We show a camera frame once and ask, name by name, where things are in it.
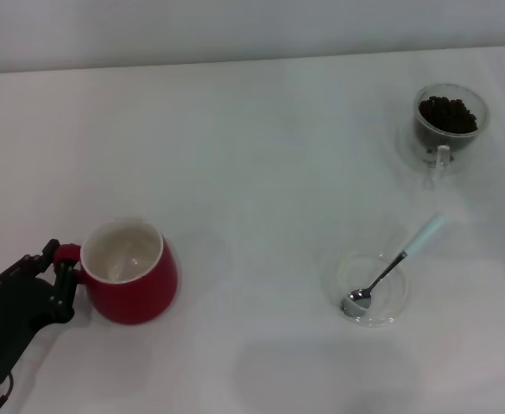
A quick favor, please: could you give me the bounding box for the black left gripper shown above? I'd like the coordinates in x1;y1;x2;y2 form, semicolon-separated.
0;238;79;380

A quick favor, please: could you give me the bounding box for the red ceramic mug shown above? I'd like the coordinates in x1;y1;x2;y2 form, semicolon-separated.
53;222;180;327

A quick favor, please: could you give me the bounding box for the metal spoon with blue handle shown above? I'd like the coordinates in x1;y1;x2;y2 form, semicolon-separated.
341;213;446;311

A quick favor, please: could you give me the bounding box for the coffee beans pile in glass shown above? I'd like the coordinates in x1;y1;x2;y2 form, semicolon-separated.
414;95;480;153

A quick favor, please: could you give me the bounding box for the clear glass saucer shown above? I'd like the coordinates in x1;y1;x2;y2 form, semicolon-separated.
323;252;410;329
396;122;490;176

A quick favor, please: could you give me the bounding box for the black cable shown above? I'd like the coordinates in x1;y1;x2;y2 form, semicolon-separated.
0;373;15;413

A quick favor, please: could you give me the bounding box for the clear glass cup with handle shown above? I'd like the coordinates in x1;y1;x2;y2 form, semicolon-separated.
413;84;491;189

